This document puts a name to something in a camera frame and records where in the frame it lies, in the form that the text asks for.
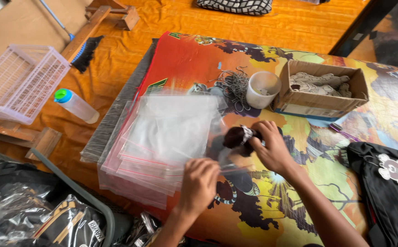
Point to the stack of clear zip bags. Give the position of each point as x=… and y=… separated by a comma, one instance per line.
x=130, y=171

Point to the wooden stand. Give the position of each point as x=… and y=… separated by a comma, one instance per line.
x=24, y=137

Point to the dark garment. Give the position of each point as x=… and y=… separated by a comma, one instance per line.
x=238, y=139

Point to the white plastic cup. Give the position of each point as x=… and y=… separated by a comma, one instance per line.
x=262, y=90

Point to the black garment with flower tag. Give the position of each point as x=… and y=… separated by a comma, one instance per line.
x=387, y=192

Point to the person's left hand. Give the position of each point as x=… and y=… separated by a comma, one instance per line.
x=199, y=185

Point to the black white checked cushion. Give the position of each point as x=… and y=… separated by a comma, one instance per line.
x=235, y=6

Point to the colourful printed table cover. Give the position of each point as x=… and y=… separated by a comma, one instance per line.
x=288, y=192

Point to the person's right fingers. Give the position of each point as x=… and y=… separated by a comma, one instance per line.
x=259, y=132

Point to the pink plastic basket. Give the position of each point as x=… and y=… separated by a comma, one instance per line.
x=19, y=84

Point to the pile of metal hooks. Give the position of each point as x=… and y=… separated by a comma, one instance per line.
x=235, y=85

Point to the clear zip bag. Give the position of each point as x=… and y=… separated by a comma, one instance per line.
x=175, y=130

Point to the person's right hand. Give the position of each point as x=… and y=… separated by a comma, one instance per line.
x=274, y=147

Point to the cardboard box with tags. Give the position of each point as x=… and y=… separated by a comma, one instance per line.
x=319, y=91

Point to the wooden frame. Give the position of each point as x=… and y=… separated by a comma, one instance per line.
x=99, y=24

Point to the person's left fingers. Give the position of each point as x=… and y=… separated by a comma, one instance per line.
x=202, y=164

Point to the heap of bagged black garments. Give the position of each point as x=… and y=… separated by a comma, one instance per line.
x=37, y=216

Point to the clear bottle with green cap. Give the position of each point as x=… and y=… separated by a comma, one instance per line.
x=77, y=106

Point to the orange floor cloth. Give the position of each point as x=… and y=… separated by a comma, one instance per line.
x=253, y=27

